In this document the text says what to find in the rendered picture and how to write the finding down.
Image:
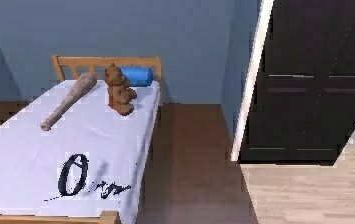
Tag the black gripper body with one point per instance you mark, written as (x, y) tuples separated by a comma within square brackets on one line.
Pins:
[(110, 190)]

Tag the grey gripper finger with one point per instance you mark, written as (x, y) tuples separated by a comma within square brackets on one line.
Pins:
[(65, 173), (82, 176)]

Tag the wooden bed with white sheet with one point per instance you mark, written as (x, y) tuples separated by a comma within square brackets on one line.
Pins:
[(85, 140)]

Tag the grey baseball bat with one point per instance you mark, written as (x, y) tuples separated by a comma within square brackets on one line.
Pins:
[(69, 100)]

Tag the brown teddy bear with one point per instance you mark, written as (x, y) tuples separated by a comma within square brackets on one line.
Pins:
[(119, 91)]

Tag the blue cylindrical pillow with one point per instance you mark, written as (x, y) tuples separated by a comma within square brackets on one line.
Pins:
[(138, 76)]

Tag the black room door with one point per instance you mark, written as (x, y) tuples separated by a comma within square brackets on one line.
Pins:
[(305, 83)]

